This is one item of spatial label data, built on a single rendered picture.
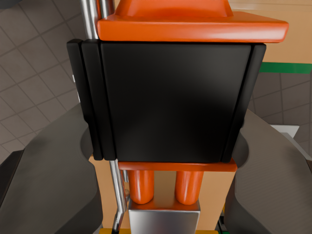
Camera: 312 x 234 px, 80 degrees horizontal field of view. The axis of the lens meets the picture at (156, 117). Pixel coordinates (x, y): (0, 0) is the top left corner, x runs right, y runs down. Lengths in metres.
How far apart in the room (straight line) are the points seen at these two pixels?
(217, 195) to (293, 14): 0.67
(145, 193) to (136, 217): 0.03
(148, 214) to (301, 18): 0.84
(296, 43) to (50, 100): 1.57
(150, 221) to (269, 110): 1.61
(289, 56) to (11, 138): 2.10
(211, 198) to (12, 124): 1.74
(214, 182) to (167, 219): 0.41
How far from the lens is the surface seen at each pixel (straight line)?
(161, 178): 0.19
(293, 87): 1.73
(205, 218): 0.73
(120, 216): 0.21
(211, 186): 0.60
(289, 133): 1.97
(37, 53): 1.57
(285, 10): 0.87
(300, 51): 0.94
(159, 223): 0.19
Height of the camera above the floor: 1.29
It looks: 57 degrees down
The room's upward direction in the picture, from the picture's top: 179 degrees counter-clockwise
